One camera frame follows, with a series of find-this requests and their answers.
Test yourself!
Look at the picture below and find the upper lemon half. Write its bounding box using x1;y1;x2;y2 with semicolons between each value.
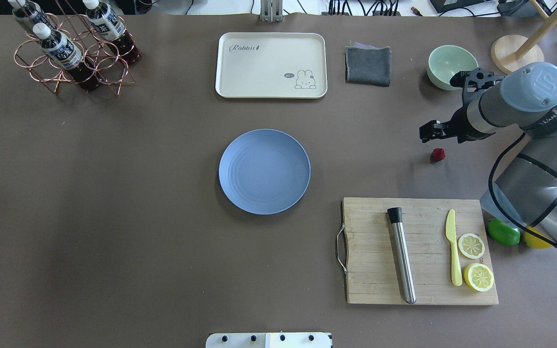
457;233;485;260

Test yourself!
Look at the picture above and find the front drink bottle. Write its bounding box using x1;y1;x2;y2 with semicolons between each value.
33;23;101;91

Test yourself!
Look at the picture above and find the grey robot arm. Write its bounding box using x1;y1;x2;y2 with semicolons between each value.
419;62;557;249

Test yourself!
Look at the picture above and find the green bowl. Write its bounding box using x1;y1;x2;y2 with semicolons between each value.
427;45;478;91

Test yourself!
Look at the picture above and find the lower lemon half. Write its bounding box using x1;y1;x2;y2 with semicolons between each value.
463;263;495;291

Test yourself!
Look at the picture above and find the blue round plate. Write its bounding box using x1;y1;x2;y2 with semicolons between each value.
218;129;311;215

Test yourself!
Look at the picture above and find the right drink bottle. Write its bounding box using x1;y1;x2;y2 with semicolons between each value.
83;0;141;65

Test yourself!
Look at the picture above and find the cream rabbit tray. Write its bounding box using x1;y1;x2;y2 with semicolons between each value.
215;32;328;99

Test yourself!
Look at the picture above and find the copper wire bottle rack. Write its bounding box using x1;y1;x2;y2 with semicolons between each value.
10;0;141;95

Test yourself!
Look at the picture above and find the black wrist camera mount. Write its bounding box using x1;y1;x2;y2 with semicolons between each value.
450;68;505;108

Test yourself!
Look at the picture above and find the lemon half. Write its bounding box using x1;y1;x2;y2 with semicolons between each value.
463;263;495;291
457;233;485;260

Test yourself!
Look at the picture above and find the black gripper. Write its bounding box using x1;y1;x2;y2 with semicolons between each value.
419;107;492;144

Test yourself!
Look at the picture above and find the steel muddler black tip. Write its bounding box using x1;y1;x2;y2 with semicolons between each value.
387;207;416;305

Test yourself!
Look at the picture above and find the white panel with knobs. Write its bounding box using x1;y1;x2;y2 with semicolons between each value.
205;331;333;348

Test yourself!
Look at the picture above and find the wooden stand round base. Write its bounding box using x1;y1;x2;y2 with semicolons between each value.
490;0;557;74

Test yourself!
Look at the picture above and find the green lime fruit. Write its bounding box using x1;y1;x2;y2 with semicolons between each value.
486;218;521;246

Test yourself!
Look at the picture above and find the grey folded cloth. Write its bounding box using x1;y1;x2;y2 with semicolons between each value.
345;42;393;87

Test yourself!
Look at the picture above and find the drink bottle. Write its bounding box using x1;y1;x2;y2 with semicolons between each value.
8;0;56;37
33;23;101;91
83;0;141;65

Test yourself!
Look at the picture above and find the red strawberry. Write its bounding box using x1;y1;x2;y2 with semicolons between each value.
430;148;446;162

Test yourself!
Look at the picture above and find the wooden cutting board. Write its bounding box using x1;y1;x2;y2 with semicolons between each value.
342;197;498;305

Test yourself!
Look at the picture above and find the yellow plastic knife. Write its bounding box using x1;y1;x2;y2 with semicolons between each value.
445;209;463;287

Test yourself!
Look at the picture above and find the left drink bottle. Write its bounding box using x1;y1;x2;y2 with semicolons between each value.
8;0;56;37

